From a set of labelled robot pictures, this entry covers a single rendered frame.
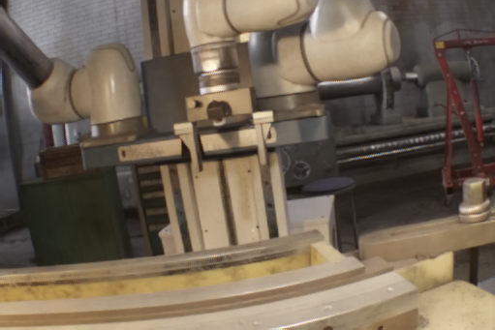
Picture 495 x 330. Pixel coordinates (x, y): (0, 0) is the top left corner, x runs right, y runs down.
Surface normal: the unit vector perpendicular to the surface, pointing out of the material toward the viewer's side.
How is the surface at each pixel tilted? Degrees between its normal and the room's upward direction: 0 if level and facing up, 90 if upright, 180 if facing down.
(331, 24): 97
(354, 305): 0
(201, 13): 89
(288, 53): 92
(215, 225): 90
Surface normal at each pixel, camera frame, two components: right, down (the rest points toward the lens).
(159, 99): -0.19, 0.11
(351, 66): -0.33, 0.70
